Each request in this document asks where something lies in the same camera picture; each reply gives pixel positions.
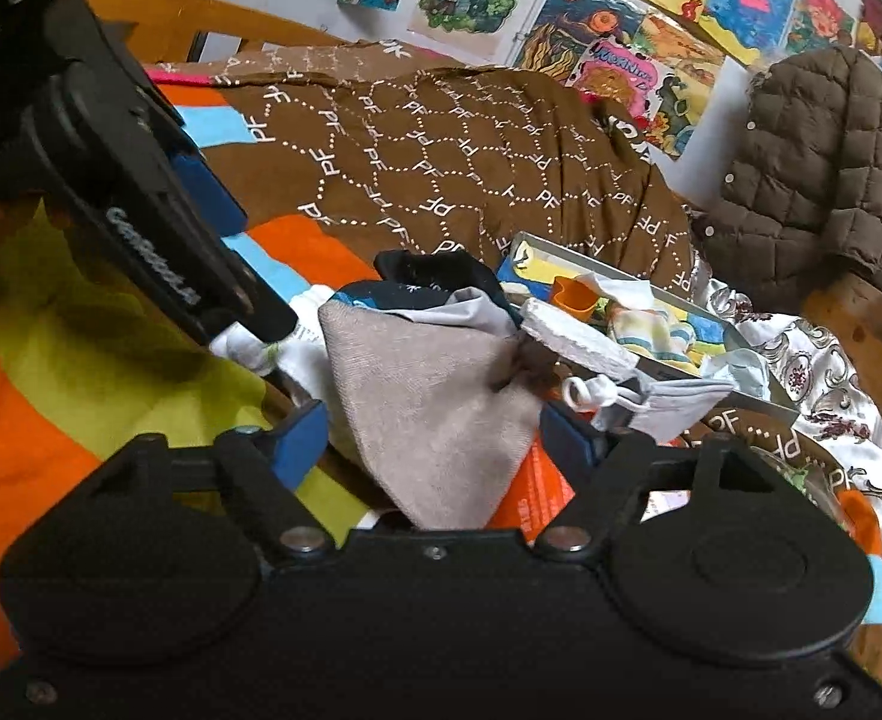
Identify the pastel striped cloth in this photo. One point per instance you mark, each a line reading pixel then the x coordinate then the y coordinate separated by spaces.
pixel 647 330

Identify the light blue face mask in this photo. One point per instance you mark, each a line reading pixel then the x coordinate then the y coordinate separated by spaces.
pixel 737 373

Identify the brown puffer jacket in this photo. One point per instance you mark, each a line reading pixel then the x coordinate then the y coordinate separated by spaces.
pixel 808 165

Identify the brown patterned blanket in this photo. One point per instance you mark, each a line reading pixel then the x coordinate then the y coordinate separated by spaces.
pixel 448 165

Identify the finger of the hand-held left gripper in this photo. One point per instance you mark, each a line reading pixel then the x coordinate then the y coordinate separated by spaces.
pixel 208 191
pixel 156 240

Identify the white terry pad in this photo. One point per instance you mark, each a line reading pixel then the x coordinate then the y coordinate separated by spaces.
pixel 576 341

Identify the colourful striped blanket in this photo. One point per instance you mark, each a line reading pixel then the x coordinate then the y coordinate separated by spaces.
pixel 111 390

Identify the grey face mask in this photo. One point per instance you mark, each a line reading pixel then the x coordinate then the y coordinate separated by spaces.
pixel 673 405

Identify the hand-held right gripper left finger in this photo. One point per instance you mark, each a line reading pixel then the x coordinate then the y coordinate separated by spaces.
pixel 298 439

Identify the black sock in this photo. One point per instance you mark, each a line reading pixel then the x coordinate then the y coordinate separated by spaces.
pixel 441 274

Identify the white floral quilt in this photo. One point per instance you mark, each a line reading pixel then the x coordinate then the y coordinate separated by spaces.
pixel 823 375

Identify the white sock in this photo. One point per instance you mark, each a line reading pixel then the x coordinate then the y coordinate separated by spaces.
pixel 242 349

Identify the light grey cloth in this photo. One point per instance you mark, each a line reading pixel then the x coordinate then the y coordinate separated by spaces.
pixel 478 315

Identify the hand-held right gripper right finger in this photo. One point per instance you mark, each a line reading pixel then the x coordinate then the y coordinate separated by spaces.
pixel 568 439

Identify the beige cloth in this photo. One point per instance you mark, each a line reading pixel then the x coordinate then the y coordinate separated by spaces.
pixel 426 412

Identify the group of colourful wall drawings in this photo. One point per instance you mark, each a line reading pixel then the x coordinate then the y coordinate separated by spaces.
pixel 598 7

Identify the orange printed packet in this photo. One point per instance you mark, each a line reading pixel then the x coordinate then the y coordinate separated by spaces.
pixel 538 487

